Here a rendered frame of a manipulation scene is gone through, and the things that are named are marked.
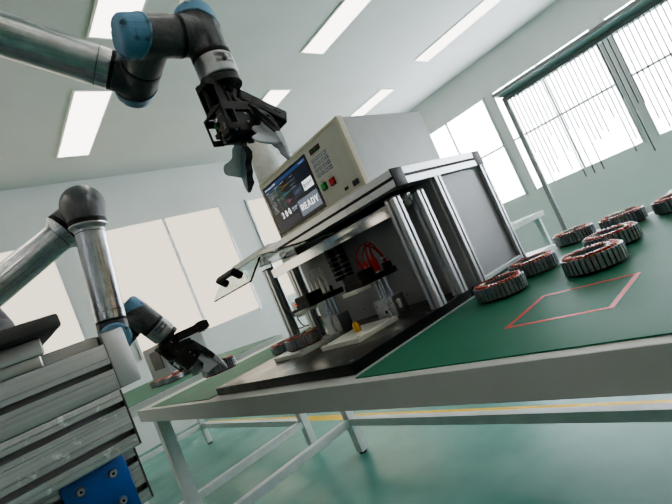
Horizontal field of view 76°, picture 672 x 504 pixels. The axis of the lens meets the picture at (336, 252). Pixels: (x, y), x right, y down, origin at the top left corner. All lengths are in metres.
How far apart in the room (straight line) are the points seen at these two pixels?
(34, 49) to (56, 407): 0.60
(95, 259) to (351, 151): 0.72
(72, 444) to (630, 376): 0.70
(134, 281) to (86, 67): 5.03
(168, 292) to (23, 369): 5.25
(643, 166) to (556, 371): 6.77
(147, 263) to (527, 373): 5.64
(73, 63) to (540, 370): 0.90
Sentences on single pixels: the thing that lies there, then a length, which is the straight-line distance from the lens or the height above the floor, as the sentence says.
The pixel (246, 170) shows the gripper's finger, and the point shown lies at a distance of 0.88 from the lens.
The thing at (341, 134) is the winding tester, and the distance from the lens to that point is 1.18.
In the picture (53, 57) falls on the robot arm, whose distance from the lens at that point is 0.98.
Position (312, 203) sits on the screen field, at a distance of 1.30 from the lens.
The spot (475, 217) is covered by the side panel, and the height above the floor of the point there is 0.93.
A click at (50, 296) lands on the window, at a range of 5.72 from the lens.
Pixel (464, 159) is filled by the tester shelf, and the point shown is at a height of 1.10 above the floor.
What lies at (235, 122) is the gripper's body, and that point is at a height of 1.25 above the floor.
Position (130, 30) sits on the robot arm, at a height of 1.43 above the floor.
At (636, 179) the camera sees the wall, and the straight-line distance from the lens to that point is 7.31.
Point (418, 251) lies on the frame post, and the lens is 1.03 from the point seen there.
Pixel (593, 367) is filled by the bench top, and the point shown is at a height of 0.73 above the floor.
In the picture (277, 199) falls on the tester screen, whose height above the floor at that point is 1.24.
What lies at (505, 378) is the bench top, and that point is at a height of 0.73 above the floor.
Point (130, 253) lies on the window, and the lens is 5.99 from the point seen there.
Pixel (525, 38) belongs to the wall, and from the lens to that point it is 7.74.
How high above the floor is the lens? 0.92
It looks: 3 degrees up
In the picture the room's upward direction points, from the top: 23 degrees counter-clockwise
